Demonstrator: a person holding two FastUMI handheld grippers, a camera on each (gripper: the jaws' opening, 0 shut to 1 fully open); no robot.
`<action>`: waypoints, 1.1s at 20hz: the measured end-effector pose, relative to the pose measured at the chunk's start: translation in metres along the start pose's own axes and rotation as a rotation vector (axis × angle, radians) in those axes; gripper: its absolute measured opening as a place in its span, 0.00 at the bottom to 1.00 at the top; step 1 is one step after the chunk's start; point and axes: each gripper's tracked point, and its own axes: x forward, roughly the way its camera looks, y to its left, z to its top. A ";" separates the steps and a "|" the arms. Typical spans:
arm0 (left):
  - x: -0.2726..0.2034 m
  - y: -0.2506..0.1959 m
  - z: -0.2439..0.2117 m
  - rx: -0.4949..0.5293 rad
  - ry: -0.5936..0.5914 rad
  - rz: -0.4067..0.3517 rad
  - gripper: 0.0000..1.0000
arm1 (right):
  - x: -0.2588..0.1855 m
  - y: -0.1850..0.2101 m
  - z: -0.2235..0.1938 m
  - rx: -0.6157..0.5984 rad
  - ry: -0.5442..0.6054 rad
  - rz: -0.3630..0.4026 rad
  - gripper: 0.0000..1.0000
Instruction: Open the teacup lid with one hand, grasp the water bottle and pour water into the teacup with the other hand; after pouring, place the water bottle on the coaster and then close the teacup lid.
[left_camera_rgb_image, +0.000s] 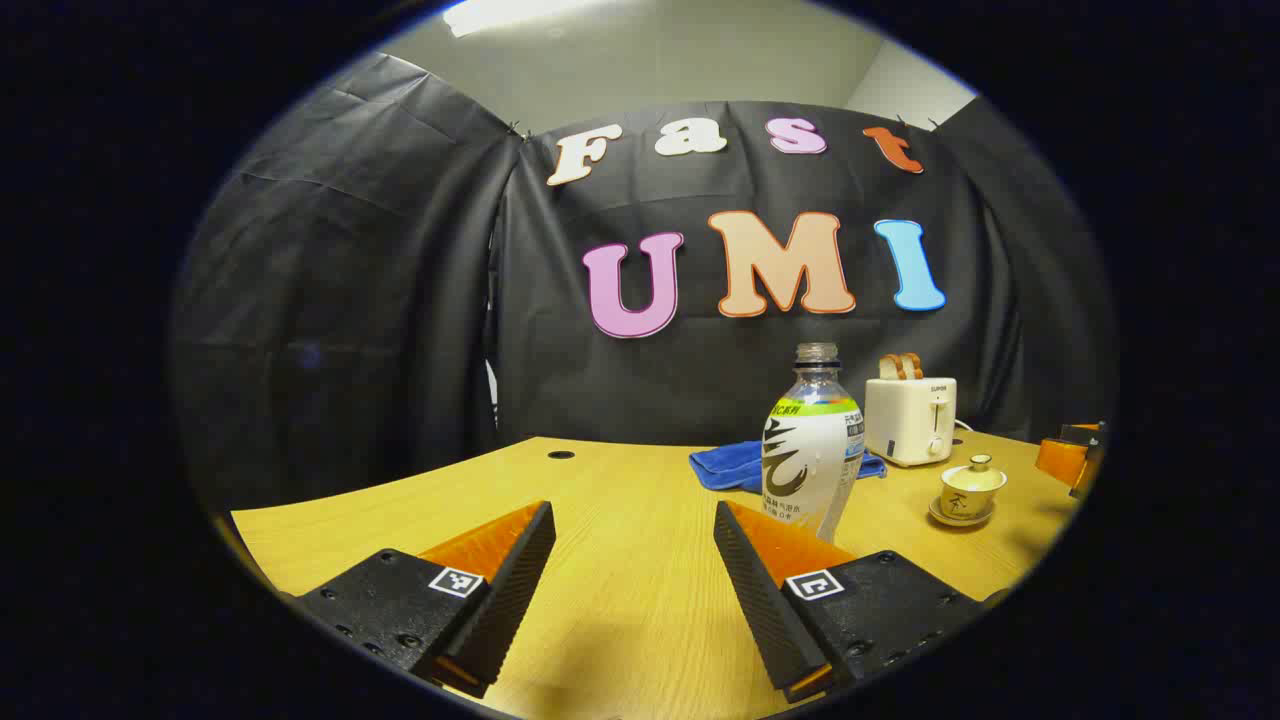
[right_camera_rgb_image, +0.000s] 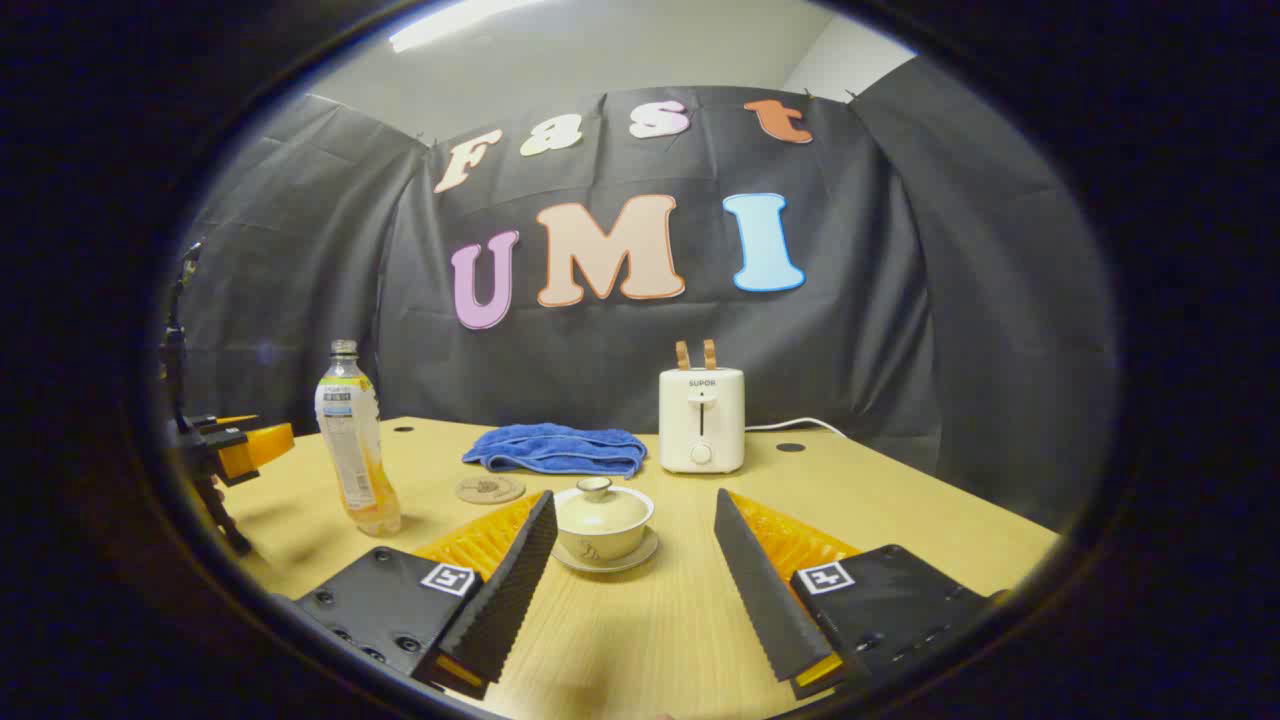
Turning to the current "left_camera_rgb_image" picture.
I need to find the white toaster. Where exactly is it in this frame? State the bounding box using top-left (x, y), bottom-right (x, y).
top-left (864, 376), bottom-right (958, 468)

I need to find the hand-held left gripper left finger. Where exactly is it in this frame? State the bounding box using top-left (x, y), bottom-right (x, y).
top-left (295, 500), bottom-right (557, 699)

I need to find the clear labelled water bottle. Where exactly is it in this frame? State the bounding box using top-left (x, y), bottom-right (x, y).
top-left (762, 343), bottom-right (867, 546)

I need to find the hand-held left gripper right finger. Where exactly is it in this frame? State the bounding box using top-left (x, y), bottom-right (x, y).
top-left (713, 500), bottom-right (986, 704)

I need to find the blue towel cloth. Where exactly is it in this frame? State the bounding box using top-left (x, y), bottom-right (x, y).
top-left (688, 440), bottom-right (888, 493)

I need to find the black backdrop cloth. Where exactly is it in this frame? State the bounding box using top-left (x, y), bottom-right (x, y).
top-left (170, 50), bottom-right (1116, 511)

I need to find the cream ceramic saucer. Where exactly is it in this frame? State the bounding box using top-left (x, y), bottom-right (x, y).
top-left (928, 497), bottom-right (997, 528)

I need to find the ceiling light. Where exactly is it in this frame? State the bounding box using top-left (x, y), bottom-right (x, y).
top-left (443, 0), bottom-right (611, 39)

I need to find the cream ceramic teacup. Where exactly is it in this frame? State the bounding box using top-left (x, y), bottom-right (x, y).
top-left (940, 482), bottom-right (1004, 521)

